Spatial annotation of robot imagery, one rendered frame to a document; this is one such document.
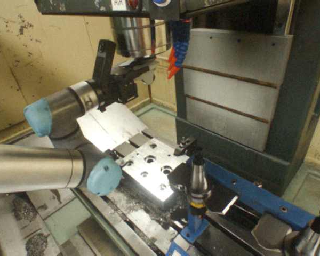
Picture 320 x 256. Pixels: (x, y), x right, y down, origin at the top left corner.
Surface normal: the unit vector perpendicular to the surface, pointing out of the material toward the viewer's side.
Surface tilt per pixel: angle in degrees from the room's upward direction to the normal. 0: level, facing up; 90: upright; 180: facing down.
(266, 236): 0
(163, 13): 90
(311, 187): 0
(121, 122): 24
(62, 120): 92
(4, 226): 17
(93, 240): 7
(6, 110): 90
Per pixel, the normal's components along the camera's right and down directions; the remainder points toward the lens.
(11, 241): 0.11, -0.92
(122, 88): 0.70, 0.34
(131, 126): 0.18, -0.61
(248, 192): -0.11, -0.82
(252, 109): -0.71, 0.44
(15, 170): 0.77, -0.07
